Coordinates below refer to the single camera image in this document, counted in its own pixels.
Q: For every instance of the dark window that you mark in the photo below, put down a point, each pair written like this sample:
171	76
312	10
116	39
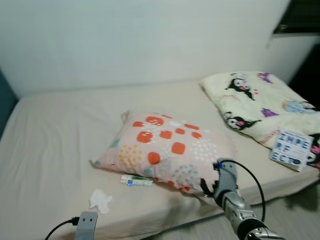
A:
300	15

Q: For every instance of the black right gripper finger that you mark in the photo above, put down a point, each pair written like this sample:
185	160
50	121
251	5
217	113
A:
203	187

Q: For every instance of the white green tube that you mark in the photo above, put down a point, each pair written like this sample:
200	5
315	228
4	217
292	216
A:
137	180

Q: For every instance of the cream sheeted bed mattress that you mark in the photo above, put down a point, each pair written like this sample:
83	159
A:
60	130

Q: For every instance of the white book with blue letters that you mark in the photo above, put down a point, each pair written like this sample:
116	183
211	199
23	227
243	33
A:
291	147

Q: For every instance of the cream cartoon print comforter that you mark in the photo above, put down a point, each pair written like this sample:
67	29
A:
250	105

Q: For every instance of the pink pillow with orange spots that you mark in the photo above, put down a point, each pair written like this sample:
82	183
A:
165	150

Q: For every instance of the crumpled white tissue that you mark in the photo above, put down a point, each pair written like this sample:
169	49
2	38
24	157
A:
100	200

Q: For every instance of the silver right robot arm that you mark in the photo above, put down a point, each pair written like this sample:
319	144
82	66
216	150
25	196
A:
240	215

